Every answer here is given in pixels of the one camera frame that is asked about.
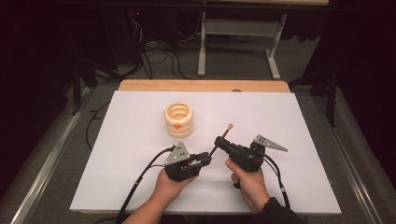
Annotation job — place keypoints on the cream ribbed brush pot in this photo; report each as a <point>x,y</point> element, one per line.
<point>179,129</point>

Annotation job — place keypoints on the person's right hand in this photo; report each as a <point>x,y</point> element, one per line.
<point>252,186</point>

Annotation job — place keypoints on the wooden table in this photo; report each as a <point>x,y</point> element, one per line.
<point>202,85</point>

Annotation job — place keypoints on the aluminium floor rail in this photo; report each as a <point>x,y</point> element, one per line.
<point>351,155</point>
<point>43,168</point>

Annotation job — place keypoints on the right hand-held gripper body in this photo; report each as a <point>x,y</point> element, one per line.
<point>246,157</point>

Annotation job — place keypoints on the white table board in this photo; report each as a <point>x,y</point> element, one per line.
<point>224,105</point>

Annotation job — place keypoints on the white metal desk frame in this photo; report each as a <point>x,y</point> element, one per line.
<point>239,27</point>

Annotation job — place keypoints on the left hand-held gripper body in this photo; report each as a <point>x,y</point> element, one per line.
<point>179,155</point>

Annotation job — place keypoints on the person's left hand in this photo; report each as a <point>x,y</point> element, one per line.
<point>169,189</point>

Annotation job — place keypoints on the black metal stand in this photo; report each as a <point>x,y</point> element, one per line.
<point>331,93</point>
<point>76,90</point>

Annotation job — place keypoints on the dark computer tower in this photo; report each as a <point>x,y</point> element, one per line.
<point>121,34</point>

